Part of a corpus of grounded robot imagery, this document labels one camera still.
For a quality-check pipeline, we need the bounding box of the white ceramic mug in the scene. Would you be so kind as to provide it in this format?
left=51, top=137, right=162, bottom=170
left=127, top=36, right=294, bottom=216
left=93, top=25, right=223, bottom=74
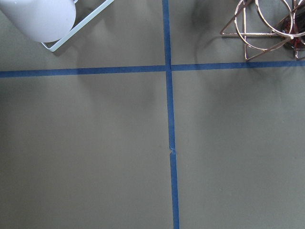
left=0, top=0, right=76, bottom=42

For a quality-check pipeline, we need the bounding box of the copper wire bottle rack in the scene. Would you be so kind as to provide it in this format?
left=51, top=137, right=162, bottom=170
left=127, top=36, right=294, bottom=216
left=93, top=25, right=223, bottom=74
left=220, top=0, right=305, bottom=62

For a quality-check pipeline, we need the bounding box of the dark tea bottle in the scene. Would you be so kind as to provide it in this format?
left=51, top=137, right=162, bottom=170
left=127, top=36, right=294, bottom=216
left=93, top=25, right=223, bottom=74
left=275, top=8, right=305, bottom=51

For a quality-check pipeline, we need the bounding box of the white wire mug rack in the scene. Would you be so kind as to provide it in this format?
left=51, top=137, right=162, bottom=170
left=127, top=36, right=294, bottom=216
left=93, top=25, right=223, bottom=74
left=41, top=0, right=113, bottom=52

